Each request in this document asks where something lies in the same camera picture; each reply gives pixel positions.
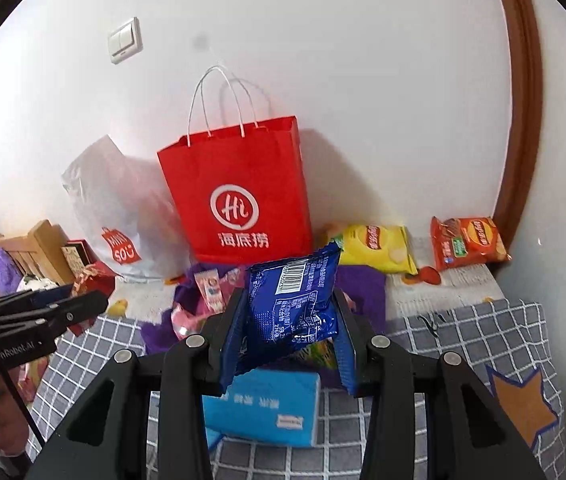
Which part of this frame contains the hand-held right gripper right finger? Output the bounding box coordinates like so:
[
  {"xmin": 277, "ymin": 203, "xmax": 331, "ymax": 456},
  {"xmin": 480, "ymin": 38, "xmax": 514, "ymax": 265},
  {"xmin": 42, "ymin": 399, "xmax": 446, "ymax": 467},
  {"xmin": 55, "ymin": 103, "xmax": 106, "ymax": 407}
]
[{"xmin": 330, "ymin": 290, "xmax": 548, "ymax": 480}]

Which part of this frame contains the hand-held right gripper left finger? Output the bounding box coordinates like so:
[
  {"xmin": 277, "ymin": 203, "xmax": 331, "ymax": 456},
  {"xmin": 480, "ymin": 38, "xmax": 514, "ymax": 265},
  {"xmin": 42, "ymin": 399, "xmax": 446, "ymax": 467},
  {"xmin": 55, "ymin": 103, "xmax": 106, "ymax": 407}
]
[{"xmin": 23, "ymin": 287, "xmax": 249, "ymax": 480}]

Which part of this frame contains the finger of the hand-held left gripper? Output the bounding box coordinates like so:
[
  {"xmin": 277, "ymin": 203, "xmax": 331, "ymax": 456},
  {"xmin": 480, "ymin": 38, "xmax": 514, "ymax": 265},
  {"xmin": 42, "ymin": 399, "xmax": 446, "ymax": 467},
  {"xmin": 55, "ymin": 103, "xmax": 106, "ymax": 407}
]
[
  {"xmin": 0, "ymin": 284, "xmax": 75, "ymax": 317},
  {"xmin": 0, "ymin": 290, "xmax": 110, "ymax": 343}
]

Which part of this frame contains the green snack packet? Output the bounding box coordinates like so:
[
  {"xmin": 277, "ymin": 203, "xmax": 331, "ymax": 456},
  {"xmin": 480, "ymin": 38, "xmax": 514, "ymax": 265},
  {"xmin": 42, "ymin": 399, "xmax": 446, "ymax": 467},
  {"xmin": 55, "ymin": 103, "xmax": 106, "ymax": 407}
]
[{"xmin": 293, "ymin": 337, "xmax": 340, "ymax": 371}]

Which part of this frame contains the red snack packet gold print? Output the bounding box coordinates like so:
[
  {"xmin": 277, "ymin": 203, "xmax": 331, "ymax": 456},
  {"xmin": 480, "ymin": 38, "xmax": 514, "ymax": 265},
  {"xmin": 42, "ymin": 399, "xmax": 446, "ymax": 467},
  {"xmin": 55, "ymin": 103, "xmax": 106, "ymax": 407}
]
[{"xmin": 70, "ymin": 262, "xmax": 116, "ymax": 336}]

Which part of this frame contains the long pink stick snack packet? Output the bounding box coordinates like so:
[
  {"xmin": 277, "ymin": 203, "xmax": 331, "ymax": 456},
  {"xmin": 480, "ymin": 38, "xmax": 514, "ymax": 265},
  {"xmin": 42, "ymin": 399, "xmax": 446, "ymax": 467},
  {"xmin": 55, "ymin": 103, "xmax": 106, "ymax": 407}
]
[{"xmin": 198, "ymin": 270, "xmax": 226, "ymax": 313}]

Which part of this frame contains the blue snack packet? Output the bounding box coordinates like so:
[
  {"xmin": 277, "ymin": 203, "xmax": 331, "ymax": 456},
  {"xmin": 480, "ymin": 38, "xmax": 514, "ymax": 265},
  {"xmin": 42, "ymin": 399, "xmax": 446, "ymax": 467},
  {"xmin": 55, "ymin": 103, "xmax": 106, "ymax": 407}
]
[{"xmin": 223, "ymin": 241, "xmax": 342, "ymax": 392}]

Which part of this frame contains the white floral pillow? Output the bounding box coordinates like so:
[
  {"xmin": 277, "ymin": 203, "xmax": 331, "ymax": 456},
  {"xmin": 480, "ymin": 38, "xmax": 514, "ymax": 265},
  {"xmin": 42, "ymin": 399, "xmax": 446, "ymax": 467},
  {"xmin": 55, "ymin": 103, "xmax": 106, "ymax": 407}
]
[{"xmin": 16, "ymin": 275, "xmax": 59, "ymax": 293}]

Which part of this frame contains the purple cloth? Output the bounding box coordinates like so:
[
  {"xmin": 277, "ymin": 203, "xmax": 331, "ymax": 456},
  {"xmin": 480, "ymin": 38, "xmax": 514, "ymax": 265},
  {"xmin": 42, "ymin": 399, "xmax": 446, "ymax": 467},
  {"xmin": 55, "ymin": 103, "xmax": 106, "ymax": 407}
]
[{"xmin": 0, "ymin": 247, "xmax": 23, "ymax": 292}]

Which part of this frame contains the wooden headboard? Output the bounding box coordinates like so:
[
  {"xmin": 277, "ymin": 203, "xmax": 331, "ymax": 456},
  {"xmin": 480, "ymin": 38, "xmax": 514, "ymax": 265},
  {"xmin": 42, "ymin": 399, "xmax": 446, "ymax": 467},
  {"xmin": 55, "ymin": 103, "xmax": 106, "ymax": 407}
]
[{"xmin": 0, "ymin": 220, "xmax": 76, "ymax": 286}]

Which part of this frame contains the red box with patterned front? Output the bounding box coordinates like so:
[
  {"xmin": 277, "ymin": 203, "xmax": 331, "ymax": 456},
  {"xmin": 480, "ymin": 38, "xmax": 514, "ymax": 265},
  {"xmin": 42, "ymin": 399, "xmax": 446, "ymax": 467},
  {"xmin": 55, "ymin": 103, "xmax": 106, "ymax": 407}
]
[{"xmin": 60, "ymin": 239, "xmax": 99, "ymax": 273}]

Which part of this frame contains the purple towel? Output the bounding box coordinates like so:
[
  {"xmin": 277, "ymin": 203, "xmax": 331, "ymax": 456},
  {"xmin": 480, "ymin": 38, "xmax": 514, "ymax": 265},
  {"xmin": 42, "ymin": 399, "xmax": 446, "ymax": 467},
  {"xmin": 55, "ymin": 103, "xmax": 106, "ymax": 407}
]
[{"xmin": 140, "ymin": 262, "xmax": 389, "ymax": 356}]

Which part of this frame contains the blue tissue pack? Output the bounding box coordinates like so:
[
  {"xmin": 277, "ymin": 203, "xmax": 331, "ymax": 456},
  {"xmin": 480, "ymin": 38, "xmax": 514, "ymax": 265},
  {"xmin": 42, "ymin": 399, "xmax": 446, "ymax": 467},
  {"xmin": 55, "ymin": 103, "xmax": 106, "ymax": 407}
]
[{"xmin": 202, "ymin": 367, "xmax": 321, "ymax": 448}]

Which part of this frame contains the yellow chip bag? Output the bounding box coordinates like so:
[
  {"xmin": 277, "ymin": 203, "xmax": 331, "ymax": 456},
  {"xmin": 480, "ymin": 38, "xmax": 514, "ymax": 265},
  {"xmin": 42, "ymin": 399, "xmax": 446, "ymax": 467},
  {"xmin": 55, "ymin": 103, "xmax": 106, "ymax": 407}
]
[{"xmin": 333, "ymin": 224, "xmax": 419, "ymax": 275}]

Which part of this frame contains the white plastic shopping bag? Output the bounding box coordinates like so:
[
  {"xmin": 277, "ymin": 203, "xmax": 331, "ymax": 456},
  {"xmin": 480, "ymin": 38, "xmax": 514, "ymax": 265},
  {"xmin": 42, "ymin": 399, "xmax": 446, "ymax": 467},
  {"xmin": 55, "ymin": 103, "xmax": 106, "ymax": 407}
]
[{"xmin": 60, "ymin": 135, "xmax": 194, "ymax": 281}]

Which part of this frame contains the grey checked blanket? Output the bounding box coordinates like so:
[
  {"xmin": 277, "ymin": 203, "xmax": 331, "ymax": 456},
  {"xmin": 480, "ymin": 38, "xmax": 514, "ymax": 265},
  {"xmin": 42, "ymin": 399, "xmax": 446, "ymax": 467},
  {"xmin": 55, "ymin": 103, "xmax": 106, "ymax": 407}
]
[{"xmin": 26, "ymin": 300, "xmax": 566, "ymax": 480}]

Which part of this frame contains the red paper bag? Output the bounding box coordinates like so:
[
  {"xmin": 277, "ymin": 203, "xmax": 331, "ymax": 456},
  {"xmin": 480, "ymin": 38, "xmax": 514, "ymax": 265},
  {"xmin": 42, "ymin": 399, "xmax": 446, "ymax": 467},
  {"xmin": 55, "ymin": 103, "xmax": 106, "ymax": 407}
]
[{"xmin": 157, "ymin": 65, "xmax": 314, "ymax": 266}]

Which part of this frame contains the red chip bag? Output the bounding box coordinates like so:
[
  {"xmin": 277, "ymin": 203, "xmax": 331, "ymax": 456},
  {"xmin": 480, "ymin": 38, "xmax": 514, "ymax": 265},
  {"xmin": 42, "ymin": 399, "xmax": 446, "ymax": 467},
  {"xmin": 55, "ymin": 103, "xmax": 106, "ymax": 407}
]
[{"xmin": 430, "ymin": 216, "xmax": 511, "ymax": 272}]

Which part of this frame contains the white wall light switch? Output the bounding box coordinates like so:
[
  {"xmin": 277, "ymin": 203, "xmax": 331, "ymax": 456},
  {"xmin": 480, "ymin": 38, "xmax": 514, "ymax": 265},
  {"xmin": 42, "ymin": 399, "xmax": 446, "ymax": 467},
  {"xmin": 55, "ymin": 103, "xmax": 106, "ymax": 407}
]
[{"xmin": 108, "ymin": 16, "xmax": 143, "ymax": 65}]

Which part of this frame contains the brown wooden door frame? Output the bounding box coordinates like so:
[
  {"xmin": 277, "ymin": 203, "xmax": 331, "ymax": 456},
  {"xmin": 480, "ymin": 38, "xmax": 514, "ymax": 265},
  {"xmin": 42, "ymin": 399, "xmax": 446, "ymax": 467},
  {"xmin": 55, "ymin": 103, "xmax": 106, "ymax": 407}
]
[{"xmin": 488, "ymin": 0, "xmax": 544, "ymax": 261}]

